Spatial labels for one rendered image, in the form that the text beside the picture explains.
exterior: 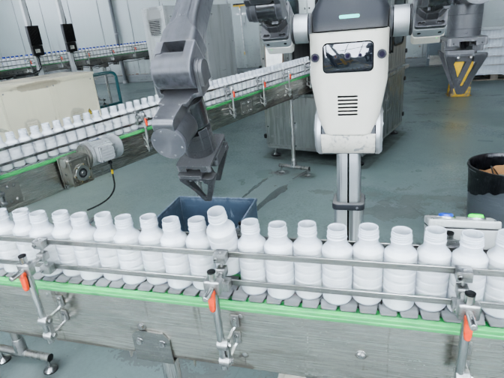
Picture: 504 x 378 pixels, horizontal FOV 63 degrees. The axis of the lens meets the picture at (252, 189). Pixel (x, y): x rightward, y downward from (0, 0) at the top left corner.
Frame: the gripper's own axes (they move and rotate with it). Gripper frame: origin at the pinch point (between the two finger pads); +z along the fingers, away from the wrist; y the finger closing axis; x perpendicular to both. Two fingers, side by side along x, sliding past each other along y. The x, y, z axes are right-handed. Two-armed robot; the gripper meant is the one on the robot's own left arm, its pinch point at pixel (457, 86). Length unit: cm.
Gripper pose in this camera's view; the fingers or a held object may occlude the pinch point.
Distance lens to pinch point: 90.3
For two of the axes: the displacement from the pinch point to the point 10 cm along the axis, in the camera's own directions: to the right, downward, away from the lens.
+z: 0.8, 9.2, 3.8
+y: 2.7, -3.9, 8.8
